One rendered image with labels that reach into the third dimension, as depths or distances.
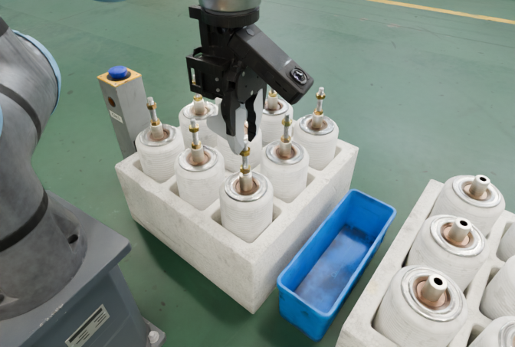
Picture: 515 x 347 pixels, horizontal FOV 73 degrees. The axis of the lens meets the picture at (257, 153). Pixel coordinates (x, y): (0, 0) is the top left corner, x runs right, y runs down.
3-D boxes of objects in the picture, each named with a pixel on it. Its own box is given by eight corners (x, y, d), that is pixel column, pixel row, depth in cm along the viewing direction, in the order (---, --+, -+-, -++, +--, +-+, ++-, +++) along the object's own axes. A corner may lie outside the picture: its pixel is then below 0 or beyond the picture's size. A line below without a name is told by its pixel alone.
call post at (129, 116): (144, 189, 95) (114, 87, 76) (129, 178, 99) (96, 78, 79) (165, 175, 100) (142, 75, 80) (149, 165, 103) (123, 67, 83)
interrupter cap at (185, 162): (207, 142, 71) (207, 140, 71) (225, 163, 66) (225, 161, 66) (172, 156, 68) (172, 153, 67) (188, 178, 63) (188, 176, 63)
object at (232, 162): (251, 172, 90) (250, 113, 79) (267, 198, 84) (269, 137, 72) (216, 183, 87) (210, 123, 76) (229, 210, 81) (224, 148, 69)
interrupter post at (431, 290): (436, 307, 45) (444, 293, 43) (417, 296, 46) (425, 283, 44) (441, 292, 46) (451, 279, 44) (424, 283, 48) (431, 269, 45)
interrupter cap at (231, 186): (244, 211, 57) (244, 207, 57) (215, 187, 61) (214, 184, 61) (276, 187, 61) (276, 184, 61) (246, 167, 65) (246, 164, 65)
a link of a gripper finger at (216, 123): (213, 144, 56) (213, 90, 51) (244, 156, 54) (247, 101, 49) (201, 152, 54) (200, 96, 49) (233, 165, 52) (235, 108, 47)
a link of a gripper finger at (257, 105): (235, 121, 60) (228, 76, 54) (265, 132, 58) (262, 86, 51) (225, 132, 59) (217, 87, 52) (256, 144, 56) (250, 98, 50)
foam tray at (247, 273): (253, 315, 69) (252, 263, 57) (132, 218, 88) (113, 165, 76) (346, 200, 92) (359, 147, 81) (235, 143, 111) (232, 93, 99)
